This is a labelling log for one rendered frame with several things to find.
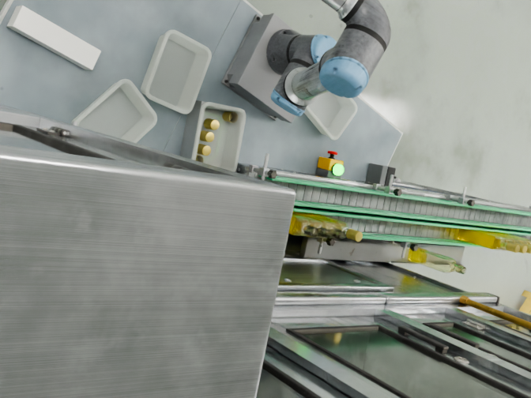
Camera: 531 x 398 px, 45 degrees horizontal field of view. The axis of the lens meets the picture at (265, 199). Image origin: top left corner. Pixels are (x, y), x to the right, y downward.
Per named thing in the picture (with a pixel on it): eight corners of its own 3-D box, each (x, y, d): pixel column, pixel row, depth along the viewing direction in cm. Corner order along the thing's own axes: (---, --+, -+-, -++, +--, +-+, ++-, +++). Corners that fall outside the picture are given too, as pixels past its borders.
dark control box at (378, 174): (364, 181, 265) (378, 185, 258) (368, 162, 264) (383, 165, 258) (378, 183, 270) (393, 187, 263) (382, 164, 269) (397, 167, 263)
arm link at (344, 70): (315, 83, 210) (395, 46, 158) (292, 122, 208) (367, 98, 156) (284, 62, 207) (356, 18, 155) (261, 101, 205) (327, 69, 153)
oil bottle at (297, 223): (257, 222, 220) (297, 237, 204) (261, 206, 220) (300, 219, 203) (271, 223, 224) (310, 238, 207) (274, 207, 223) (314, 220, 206)
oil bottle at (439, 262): (407, 260, 270) (457, 278, 250) (408, 246, 270) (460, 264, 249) (416, 259, 274) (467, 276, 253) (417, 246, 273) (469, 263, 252)
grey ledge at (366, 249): (288, 252, 243) (306, 260, 235) (292, 229, 243) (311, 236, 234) (444, 260, 301) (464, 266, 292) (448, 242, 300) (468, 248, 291)
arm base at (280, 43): (276, 20, 212) (295, 20, 204) (308, 42, 221) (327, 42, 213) (260, 63, 211) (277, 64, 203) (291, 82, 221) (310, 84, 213)
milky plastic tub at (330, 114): (320, 140, 249) (335, 143, 242) (288, 102, 236) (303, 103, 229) (344, 106, 253) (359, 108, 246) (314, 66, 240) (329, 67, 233)
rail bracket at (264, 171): (242, 200, 214) (264, 207, 204) (251, 150, 212) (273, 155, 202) (249, 200, 216) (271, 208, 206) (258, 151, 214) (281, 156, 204)
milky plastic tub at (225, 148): (178, 166, 212) (190, 170, 205) (190, 98, 210) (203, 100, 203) (221, 172, 223) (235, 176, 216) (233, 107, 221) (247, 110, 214)
